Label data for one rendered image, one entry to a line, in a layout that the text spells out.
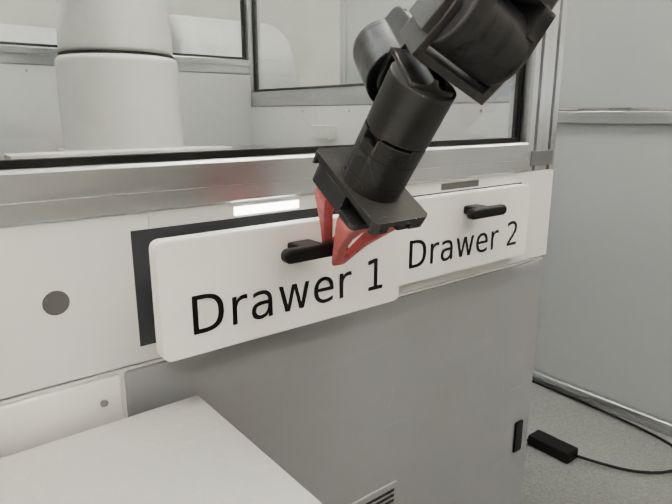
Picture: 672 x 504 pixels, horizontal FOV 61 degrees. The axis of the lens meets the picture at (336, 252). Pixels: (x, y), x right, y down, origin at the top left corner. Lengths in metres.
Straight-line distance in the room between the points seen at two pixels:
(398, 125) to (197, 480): 0.32
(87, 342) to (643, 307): 1.86
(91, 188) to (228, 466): 0.26
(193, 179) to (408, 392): 0.45
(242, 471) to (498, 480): 0.71
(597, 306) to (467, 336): 1.36
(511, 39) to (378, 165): 0.14
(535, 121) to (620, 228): 1.23
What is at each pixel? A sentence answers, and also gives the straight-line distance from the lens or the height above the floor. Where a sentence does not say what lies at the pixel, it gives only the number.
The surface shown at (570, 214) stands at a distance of 2.22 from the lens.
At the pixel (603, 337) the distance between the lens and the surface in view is 2.25.
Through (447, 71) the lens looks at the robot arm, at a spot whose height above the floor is 1.06.
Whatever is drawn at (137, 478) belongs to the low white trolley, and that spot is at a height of 0.76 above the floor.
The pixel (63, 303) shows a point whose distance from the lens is 0.55.
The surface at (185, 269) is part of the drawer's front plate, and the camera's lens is 0.52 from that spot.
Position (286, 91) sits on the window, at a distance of 0.64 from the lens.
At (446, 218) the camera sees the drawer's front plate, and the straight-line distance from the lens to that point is 0.78.
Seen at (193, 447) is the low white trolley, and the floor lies 0.76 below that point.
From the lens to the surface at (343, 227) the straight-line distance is 0.50.
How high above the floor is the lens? 1.03
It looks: 14 degrees down
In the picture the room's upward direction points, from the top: straight up
